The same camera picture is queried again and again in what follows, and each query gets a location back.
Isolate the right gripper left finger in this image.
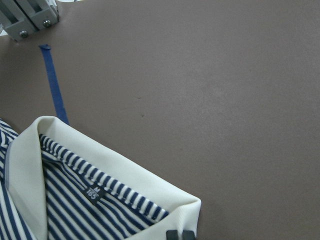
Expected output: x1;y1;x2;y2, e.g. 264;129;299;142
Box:
166;230;178;240

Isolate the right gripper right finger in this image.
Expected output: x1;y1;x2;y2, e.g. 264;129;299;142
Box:
182;230;195;240

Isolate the navy white striped polo shirt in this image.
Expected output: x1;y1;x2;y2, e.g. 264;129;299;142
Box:
0;116;201;240

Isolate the brown paper table cover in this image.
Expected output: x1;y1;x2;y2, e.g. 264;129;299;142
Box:
0;0;320;240

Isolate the aluminium frame post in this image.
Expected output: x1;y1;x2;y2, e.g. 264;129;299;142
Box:
0;0;59;41

